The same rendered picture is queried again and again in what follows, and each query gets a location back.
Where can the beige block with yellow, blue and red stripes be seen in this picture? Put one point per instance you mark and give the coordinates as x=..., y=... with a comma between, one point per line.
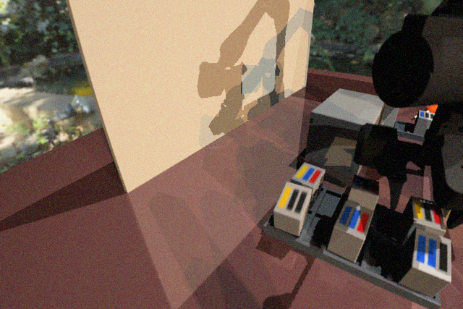
x=310, y=176

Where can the white block with yellow and black stripes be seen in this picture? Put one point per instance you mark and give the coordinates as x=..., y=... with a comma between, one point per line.
x=291, y=208

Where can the orange screwdriver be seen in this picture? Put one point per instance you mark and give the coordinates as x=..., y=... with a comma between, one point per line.
x=432, y=109

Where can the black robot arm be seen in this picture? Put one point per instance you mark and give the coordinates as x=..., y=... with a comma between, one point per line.
x=422, y=65

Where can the tan flat panel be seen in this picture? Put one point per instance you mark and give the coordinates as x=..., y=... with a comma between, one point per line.
x=170, y=77

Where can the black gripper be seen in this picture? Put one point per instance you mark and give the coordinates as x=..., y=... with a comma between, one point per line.
x=378, y=147

